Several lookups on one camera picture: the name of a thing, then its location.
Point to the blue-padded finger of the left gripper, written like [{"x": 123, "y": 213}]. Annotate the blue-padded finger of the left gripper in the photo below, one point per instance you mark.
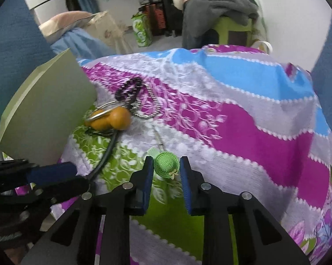
[{"x": 52, "y": 173}]

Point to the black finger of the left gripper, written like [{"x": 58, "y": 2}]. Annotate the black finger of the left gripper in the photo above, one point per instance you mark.
[{"x": 58, "y": 192}]

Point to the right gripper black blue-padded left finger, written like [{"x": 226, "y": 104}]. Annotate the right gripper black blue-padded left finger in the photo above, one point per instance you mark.
[{"x": 96, "y": 222}]

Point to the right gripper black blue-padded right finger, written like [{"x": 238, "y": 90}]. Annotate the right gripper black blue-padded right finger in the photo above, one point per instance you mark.
[{"x": 238, "y": 229}]

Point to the green hat hair clip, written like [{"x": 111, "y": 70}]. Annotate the green hat hair clip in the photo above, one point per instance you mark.
[{"x": 166, "y": 164}]

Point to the orange gourd pendant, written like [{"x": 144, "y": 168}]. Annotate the orange gourd pendant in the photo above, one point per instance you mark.
[{"x": 118, "y": 118}]

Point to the pale green jewelry box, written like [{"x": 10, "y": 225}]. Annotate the pale green jewelry box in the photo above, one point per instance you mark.
[{"x": 45, "y": 110}]

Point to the colourful floral bed sheet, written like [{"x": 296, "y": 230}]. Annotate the colourful floral bed sheet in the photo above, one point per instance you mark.
[{"x": 246, "y": 122}]

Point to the blue quilted cushion left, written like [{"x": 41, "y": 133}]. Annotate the blue quilted cushion left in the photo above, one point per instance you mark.
[{"x": 22, "y": 48}]

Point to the blue quilted cushion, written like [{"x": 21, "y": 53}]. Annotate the blue quilted cushion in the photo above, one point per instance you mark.
[
  {"x": 22, "y": 48},
  {"x": 330, "y": 69}
]

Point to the pink pillow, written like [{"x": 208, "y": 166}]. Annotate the pink pillow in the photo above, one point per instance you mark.
[{"x": 56, "y": 27}]

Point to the beige lace cloth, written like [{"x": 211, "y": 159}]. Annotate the beige lace cloth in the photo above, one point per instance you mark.
[{"x": 104, "y": 27}]

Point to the green shopping bag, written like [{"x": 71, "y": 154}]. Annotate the green shopping bag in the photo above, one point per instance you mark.
[{"x": 142, "y": 30}]

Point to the blue quilted cushion right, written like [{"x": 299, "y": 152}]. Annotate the blue quilted cushion right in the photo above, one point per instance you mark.
[{"x": 330, "y": 69}]

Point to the white wardrobe cabinet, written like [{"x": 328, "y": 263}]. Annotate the white wardrobe cabinet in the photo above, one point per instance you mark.
[{"x": 43, "y": 10}]

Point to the red striped suitcase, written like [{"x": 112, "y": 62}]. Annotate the red striped suitcase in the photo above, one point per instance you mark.
[{"x": 156, "y": 18}]

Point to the green plastic stool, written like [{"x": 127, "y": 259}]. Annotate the green plastic stool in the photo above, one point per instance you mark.
[{"x": 230, "y": 32}]

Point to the grey clothes pile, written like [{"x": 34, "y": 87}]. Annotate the grey clothes pile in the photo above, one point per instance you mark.
[{"x": 199, "y": 17}]

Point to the white bag handle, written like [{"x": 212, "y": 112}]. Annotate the white bag handle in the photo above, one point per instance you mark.
[{"x": 263, "y": 46}]

